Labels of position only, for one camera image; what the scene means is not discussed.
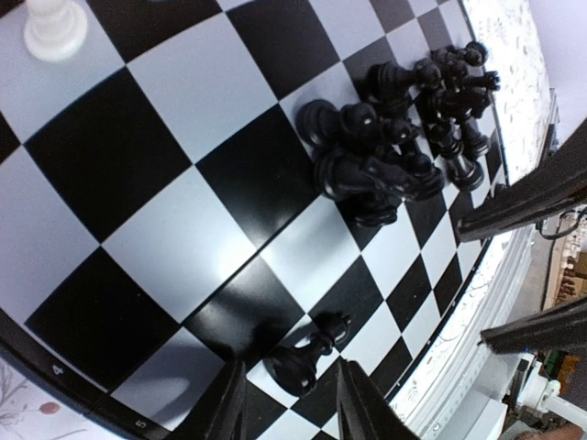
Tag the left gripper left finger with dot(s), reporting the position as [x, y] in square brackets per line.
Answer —
[221, 413]

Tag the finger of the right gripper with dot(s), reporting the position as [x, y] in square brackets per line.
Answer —
[558, 183]
[562, 328]

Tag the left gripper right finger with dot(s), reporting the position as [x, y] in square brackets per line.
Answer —
[363, 413]

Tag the black white chessboard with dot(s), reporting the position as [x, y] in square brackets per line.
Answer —
[238, 206]

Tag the black chess king tall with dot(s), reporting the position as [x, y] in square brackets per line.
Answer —
[466, 174]

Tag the black chess knight lying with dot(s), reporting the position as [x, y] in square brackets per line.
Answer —
[375, 185]

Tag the white chess pawn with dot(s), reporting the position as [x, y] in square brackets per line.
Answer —
[54, 30]

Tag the floral patterned table mat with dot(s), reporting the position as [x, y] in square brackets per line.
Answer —
[513, 69]

